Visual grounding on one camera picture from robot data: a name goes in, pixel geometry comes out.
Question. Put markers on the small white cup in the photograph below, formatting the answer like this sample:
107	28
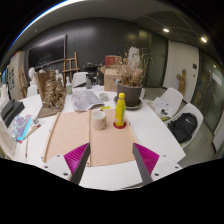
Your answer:
103	96

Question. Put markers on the long ceiling light panel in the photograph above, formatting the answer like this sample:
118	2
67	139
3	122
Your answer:
46	15

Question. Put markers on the brown cardboard box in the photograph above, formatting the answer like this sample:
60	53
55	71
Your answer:
110	80

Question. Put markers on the black backpack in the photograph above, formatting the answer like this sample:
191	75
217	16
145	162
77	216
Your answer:
182	126

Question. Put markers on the printed newspaper sheet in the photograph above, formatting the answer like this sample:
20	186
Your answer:
85	100

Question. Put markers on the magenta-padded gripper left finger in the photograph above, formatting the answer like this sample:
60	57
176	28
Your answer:
75	158

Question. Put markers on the beige table mat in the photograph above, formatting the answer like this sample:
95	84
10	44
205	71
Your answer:
73	133

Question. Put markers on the colourful picture book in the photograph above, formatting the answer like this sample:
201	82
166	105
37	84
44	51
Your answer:
20	126

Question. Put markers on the brown rock sculpture on board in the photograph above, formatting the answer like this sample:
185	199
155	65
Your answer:
53	95

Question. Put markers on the white spray bottle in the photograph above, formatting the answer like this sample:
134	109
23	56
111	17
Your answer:
69	87

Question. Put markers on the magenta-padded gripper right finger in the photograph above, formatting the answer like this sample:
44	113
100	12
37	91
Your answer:
148	160

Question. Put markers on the white shelf unit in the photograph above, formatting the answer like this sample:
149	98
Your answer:
16	73

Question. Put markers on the long wooden paintbrush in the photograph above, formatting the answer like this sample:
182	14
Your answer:
33	130
26	149

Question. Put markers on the yellow drink bottle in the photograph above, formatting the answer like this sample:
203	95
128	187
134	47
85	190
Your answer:
120	111

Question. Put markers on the grey bottle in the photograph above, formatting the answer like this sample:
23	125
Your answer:
89	81

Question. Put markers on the cream ceramic mug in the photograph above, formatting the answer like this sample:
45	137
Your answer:
99	120

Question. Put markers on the dried plant in dark pot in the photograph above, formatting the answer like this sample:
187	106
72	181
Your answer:
130	93

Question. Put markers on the red box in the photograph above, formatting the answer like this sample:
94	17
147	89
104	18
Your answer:
112	60

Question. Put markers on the white canvas board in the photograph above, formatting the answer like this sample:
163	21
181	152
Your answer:
6	138

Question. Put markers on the wooden figure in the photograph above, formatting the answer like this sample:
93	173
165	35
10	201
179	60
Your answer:
181	81

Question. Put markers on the white plastic chair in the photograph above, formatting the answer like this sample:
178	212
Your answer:
32	90
173	96
198	115
79	79

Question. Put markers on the black flat boxes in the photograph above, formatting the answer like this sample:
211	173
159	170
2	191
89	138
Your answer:
11	111

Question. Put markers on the black wall screen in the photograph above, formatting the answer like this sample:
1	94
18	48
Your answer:
46	51

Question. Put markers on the small dark ink jar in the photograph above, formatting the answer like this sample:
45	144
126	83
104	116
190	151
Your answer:
35	120

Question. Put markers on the yellow marker pen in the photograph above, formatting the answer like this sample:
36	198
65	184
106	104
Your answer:
105	108

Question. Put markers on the round ceiling spotlights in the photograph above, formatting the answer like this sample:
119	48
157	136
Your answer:
166	30

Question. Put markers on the wooden easel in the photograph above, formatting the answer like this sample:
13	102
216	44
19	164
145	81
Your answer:
22	81
71	65

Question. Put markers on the white plaster bust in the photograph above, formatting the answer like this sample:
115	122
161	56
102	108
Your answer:
32	75
59	76

